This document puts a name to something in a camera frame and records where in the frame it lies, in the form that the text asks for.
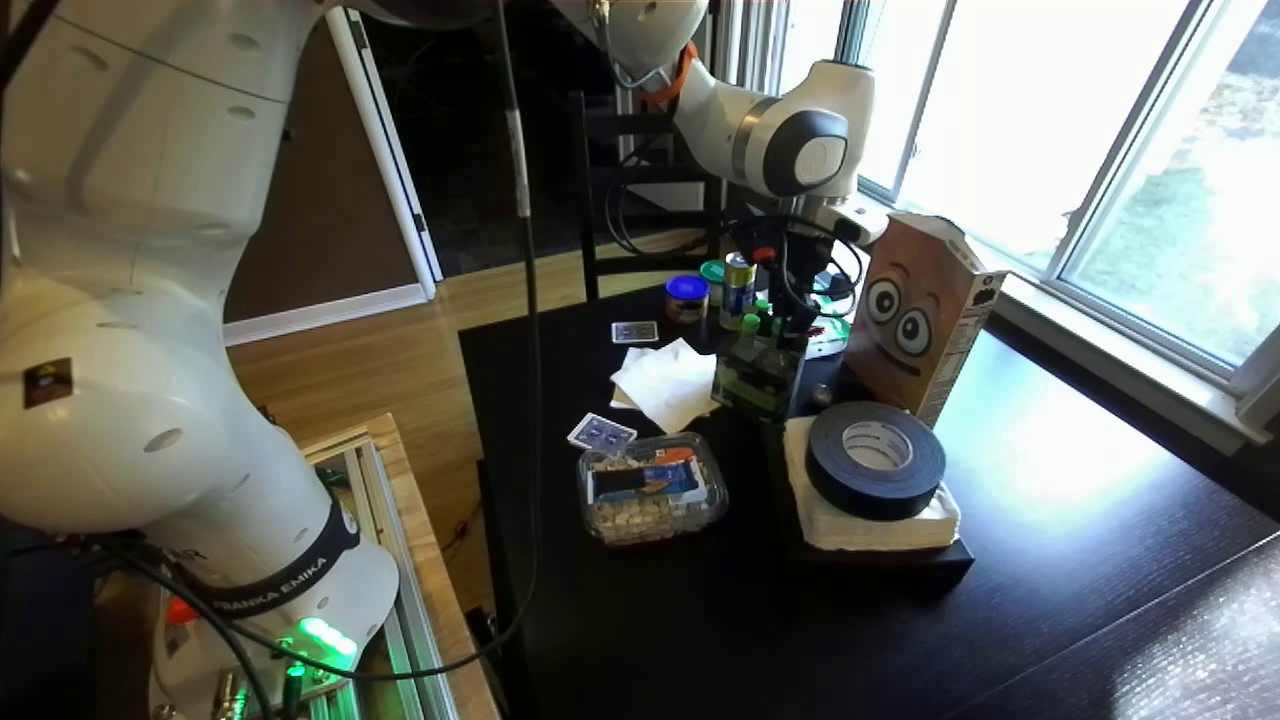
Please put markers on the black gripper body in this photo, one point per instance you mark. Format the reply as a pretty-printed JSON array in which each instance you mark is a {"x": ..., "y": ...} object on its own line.
[{"x": 817, "y": 242}]

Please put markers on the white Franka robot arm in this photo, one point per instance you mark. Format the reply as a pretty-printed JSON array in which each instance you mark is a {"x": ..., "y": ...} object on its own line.
[{"x": 122, "y": 334}]

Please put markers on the green and black box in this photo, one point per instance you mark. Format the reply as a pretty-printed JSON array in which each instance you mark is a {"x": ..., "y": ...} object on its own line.
[{"x": 759, "y": 378}]

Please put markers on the cardboard box with cartoon face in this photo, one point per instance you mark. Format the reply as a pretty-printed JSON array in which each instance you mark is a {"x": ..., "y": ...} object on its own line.
[{"x": 920, "y": 321}]

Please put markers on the black square base box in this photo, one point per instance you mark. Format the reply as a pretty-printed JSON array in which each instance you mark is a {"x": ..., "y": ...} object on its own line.
[{"x": 874, "y": 565}]

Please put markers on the jar with yellow label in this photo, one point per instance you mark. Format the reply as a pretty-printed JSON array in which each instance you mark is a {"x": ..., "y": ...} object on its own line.
[{"x": 738, "y": 282}]

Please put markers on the jar with green lid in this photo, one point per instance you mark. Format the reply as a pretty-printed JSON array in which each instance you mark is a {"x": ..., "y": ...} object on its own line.
[{"x": 715, "y": 282}]

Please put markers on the brown jar with blue lid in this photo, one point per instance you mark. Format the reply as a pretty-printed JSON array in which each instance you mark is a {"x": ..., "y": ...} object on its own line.
[{"x": 686, "y": 300}]

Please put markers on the stack of white napkins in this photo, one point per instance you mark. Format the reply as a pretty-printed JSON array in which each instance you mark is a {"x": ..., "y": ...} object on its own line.
[{"x": 665, "y": 386}]

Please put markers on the blue playing card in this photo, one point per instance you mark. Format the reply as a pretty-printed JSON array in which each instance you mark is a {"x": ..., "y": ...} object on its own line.
[
  {"x": 602, "y": 432},
  {"x": 635, "y": 330}
]

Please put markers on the clear plastic food container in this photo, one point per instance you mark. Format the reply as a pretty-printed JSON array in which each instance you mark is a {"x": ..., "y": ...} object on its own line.
[{"x": 649, "y": 493}]

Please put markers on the dark blue tape roll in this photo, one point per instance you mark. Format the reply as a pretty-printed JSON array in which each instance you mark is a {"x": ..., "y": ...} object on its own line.
[{"x": 882, "y": 531}]

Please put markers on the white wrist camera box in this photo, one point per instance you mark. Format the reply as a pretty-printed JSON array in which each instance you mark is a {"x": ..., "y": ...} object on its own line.
[{"x": 862, "y": 224}]

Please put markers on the white window frame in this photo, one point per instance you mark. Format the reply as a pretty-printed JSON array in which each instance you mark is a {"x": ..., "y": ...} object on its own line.
[{"x": 1052, "y": 202}]

